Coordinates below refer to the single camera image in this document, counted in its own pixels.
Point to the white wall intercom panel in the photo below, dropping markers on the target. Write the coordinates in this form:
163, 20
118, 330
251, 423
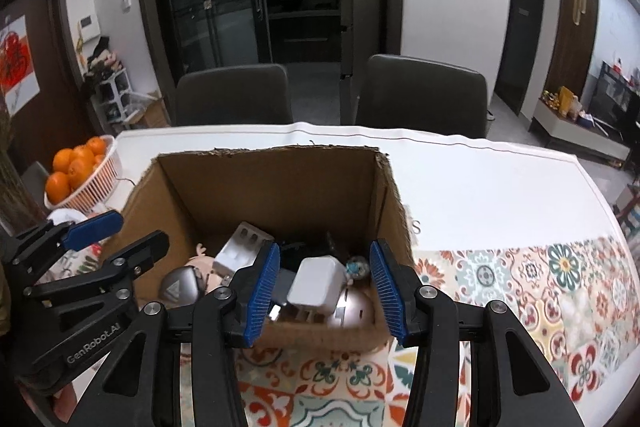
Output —
87, 27

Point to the grey dining chair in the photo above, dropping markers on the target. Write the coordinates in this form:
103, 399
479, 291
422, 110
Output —
34, 177
425, 97
235, 97

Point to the white tissue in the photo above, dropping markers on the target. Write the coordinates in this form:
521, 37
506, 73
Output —
62, 216

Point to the red door poster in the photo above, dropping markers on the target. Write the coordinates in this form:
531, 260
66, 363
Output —
17, 62

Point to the pile of bags and plush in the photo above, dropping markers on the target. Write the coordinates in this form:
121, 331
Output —
102, 57

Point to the pile of oranges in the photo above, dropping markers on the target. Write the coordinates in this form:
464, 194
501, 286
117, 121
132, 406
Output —
70, 167

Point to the black television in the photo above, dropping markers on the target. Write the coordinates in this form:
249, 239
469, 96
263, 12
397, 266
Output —
617, 97

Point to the low television cabinet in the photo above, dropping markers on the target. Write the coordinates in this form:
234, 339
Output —
575, 132

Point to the cardboard carton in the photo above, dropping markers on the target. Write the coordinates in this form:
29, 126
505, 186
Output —
152, 112

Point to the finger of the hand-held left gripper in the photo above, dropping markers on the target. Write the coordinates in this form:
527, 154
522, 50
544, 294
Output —
140, 252
95, 227

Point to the silver grey computer mouse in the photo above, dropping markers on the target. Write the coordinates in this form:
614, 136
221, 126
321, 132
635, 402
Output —
180, 284

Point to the white charger plug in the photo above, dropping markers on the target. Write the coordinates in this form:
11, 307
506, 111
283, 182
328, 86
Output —
315, 282

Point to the rose gold egg-shaped device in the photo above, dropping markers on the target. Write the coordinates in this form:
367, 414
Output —
355, 307

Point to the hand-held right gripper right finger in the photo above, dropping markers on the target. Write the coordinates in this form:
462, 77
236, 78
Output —
390, 292

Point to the dark interior door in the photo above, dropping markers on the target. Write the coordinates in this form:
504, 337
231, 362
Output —
520, 37

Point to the small doll toy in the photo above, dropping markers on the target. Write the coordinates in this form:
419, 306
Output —
205, 264

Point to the brown entrance door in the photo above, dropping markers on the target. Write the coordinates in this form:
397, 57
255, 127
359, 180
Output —
50, 57

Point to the white shoe rack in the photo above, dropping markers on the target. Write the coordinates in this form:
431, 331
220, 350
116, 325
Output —
115, 97

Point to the brown cardboard box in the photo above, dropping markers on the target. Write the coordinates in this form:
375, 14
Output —
280, 187

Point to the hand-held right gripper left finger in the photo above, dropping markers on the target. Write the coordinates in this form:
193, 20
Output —
260, 292

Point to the white socket adapter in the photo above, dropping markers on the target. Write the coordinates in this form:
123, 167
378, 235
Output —
237, 252

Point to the yellow packet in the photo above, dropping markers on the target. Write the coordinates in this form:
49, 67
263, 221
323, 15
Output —
565, 102

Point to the white plastic fruit basket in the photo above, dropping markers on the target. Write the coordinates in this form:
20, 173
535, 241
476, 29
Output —
100, 182

